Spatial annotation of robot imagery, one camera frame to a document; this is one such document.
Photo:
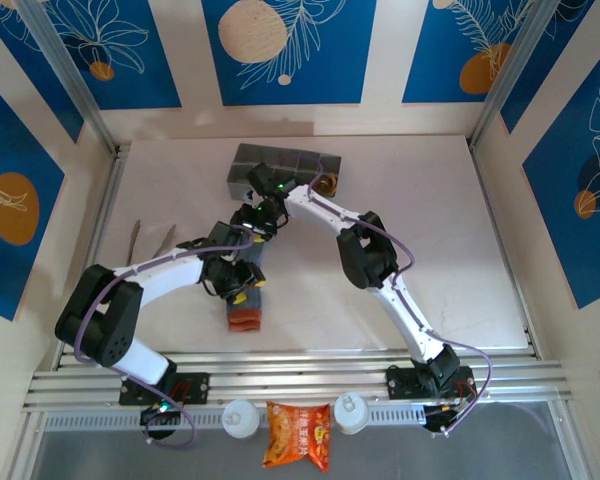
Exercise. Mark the grey divided organizer box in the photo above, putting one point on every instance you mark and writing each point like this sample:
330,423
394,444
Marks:
290,157

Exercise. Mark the aluminium side rail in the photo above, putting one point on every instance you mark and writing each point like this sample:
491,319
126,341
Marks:
102,225

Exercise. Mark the white plastic bottle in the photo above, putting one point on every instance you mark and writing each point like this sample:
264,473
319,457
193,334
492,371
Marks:
351,414
240,419

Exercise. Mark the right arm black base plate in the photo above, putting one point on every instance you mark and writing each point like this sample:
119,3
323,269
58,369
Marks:
402,382

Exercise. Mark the black controller board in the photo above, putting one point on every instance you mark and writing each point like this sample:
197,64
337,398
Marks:
157,415
445,416

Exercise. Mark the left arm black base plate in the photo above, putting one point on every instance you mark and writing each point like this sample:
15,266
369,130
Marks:
195,387

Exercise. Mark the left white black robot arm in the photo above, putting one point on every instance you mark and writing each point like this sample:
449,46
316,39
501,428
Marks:
170,272

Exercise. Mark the aluminium mounting rail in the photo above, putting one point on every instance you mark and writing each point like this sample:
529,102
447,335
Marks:
290,372

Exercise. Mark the orange snack bag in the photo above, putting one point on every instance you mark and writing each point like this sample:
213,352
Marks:
297,435

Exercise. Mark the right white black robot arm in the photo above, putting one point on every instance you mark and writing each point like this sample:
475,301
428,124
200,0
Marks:
320,210

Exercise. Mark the aluminium frame post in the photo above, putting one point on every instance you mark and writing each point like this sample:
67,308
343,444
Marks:
510,75
70,80

